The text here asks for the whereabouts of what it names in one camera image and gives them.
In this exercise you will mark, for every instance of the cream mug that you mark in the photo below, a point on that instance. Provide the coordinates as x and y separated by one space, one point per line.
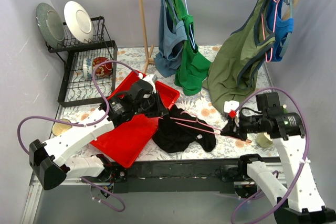
59 128

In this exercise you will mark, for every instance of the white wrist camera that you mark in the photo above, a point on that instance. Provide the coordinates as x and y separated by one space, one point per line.
230 109
151 79

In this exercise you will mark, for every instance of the bright green tank top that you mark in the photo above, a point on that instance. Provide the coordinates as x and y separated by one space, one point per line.
193 69

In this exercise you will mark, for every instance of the blue white ceramic cup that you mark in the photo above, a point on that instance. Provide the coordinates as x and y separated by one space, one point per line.
87 68

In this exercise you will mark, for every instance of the white plate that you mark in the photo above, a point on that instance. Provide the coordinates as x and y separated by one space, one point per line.
78 22

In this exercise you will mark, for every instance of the grey green plate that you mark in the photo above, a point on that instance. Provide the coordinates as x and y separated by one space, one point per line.
50 25

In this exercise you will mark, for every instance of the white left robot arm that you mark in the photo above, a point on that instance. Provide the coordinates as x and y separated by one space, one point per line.
52 160

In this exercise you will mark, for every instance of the red plastic tray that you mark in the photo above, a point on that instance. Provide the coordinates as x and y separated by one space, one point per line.
126 142

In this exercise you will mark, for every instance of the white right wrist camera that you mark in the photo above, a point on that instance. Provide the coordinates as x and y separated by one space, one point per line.
230 109

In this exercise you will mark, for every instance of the wooden clothes rack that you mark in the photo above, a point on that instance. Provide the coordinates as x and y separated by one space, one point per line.
145 22

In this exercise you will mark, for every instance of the royal blue tank top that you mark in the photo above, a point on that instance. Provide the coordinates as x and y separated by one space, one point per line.
283 29

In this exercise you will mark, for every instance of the grey blue plastic hanger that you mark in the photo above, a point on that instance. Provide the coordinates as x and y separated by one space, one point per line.
286 13

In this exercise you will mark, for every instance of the floral table mat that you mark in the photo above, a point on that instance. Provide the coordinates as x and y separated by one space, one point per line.
199 104

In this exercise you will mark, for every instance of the black tank top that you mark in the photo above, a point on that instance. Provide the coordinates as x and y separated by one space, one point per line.
172 137

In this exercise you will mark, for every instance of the red floral bowl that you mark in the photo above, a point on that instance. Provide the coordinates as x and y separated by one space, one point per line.
103 70

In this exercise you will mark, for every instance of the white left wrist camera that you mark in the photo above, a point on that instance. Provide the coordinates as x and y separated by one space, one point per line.
151 79

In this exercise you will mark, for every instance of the olive green tank top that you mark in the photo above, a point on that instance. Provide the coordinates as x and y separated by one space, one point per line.
234 71

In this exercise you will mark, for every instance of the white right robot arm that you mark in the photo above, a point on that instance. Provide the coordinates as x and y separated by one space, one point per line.
299 200

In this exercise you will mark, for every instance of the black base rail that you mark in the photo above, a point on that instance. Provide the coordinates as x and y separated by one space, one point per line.
189 175

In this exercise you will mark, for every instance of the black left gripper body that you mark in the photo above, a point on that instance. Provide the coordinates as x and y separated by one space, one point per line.
156 104

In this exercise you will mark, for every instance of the black wire dish rack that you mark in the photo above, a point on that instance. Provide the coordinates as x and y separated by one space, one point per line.
77 87

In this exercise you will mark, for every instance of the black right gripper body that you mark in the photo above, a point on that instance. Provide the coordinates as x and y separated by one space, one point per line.
238 127

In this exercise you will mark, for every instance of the grey blue tank top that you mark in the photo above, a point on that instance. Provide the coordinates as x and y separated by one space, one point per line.
172 36

